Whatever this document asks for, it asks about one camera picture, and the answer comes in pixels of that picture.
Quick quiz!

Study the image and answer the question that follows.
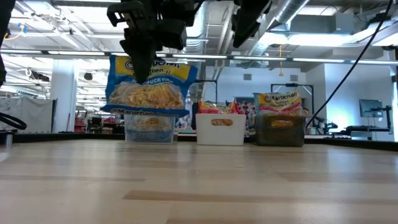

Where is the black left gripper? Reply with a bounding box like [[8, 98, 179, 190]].
[[107, 0, 197, 84]]

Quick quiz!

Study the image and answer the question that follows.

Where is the orange ramen packet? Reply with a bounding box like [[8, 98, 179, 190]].
[[254, 90, 305, 117]]

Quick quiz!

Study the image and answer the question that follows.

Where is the red Maruchan ramen packet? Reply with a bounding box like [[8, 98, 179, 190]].
[[229, 100, 246, 115], [197, 101, 233, 127]]

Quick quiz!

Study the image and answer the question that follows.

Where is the long linear ceiling light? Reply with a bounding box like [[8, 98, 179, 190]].
[[0, 49, 398, 65]]

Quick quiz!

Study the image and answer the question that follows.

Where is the clear plastic bin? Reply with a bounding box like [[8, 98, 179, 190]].
[[123, 113, 175, 144]]

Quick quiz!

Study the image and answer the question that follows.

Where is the white patterned fabric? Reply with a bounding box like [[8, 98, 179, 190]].
[[175, 116, 195, 131]]

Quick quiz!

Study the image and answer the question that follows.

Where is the white column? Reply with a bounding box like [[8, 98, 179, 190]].
[[49, 58, 79, 134]]

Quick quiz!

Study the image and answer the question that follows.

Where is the polka-dot fabric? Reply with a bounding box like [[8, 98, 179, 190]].
[[234, 98, 257, 138]]

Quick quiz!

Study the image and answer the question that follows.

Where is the red tool cabinet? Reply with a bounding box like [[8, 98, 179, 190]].
[[73, 111, 89, 133]]

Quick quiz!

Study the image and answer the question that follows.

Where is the white plastic bin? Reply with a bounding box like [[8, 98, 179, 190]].
[[195, 113, 247, 146]]

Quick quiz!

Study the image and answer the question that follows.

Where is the grey partition screen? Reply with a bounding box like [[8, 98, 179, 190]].
[[0, 97, 57, 133]]

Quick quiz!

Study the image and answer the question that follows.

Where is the dark grey translucent bin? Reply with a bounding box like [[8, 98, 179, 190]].
[[254, 114, 306, 147]]

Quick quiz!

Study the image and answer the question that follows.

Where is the bluish lit monitor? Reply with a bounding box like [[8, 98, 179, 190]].
[[359, 99, 384, 118]]

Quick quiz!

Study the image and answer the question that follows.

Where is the black desk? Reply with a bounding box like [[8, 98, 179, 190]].
[[343, 124, 393, 139]]

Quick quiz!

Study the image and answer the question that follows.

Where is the silver slanted round duct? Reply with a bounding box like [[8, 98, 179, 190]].
[[248, 0, 310, 66]]

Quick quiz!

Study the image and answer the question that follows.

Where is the silver spiral air duct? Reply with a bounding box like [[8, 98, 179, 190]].
[[185, 0, 208, 103]]

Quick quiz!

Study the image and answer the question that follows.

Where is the grey rectangular air duct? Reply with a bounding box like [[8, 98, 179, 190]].
[[259, 12, 356, 47]]

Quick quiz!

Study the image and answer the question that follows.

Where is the long black arm cable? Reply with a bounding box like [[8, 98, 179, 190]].
[[305, 0, 394, 129]]

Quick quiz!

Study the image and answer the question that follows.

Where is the thick black looped cable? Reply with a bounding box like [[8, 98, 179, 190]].
[[0, 111, 28, 131]]

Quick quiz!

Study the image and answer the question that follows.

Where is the silver post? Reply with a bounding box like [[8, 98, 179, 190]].
[[4, 130, 15, 147]]

